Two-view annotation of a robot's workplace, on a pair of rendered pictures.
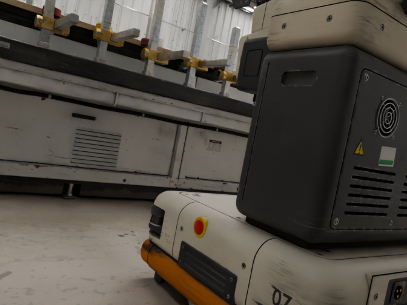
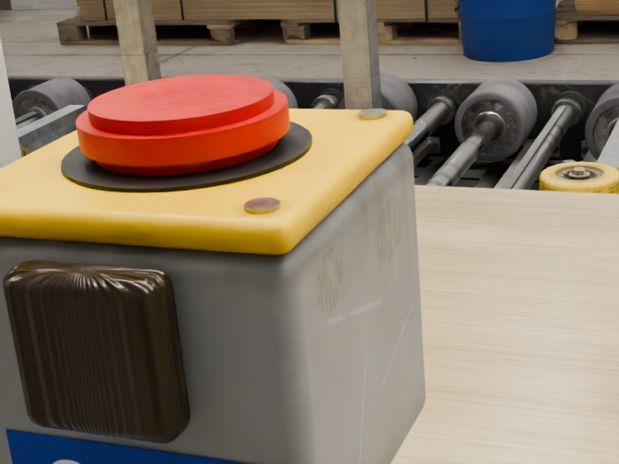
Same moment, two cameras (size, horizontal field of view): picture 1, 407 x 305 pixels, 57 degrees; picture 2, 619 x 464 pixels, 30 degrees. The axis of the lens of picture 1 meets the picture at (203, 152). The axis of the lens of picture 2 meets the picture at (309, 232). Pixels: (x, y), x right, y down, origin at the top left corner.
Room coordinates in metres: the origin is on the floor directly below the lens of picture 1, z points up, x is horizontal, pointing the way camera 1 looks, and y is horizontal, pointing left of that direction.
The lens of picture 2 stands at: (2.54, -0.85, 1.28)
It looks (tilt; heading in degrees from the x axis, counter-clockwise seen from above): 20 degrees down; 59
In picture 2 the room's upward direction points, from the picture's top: 5 degrees counter-clockwise
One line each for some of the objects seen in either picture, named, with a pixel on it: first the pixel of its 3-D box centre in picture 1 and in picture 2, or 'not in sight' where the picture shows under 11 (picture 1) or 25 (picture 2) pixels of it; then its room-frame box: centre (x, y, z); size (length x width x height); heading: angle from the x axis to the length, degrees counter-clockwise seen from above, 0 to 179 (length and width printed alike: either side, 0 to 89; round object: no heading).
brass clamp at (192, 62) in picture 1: (195, 63); not in sight; (2.07, 0.13, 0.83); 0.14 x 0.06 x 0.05; 126
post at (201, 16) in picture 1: (195, 47); not in sight; (2.06, 0.15, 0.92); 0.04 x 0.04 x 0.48; 36
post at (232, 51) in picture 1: (229, 68); not in sight; (2.20, -0.06, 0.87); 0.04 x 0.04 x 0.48; 36
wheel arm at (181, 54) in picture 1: (163, 57); not in sight; (1.89, 0.29, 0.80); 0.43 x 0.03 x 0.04; 36
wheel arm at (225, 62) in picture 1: (204, 64); not in sight; (2.04, 0.08, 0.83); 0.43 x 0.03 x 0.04; 36
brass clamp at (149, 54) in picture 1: (154, 56); not in sight; (1.92, 0.33, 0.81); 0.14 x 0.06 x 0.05; 126
